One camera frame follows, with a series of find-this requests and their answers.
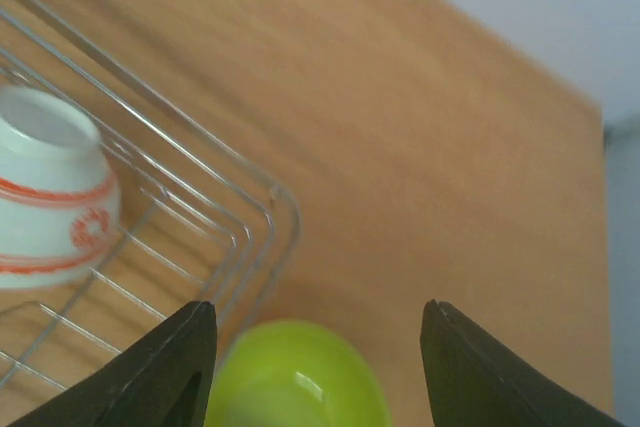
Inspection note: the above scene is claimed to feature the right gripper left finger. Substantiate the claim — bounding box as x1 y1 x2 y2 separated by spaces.
12 301 218 427

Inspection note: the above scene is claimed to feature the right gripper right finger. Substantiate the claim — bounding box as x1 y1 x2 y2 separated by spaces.
420 300 620 427

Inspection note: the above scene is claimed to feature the chrome wire dish rack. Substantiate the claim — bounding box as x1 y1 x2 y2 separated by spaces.
1 0 301 401

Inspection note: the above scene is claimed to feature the red floral pattern bowl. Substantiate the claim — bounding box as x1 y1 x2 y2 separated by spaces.
1 85 121 290

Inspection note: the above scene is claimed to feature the green and white bowl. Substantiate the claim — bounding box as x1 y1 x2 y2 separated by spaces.
204 319 392 426

